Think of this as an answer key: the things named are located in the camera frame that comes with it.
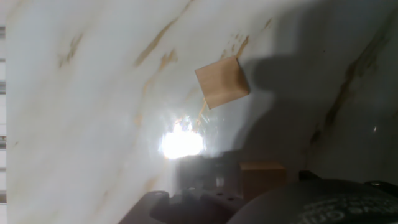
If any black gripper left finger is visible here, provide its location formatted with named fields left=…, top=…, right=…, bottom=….
left=118, top=155, right=246, bottom=224

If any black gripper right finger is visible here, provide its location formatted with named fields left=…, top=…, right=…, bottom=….
left=298, top=169, right=321, bottom=182

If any small wooden cube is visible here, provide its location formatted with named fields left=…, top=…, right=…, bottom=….
left=239, top=161, right=287, bottom=202
left=194, top=55, right=251, bottom=110

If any marble pattern mat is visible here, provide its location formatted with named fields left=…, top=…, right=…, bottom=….
left=5, top=0, right=398, bottom=224

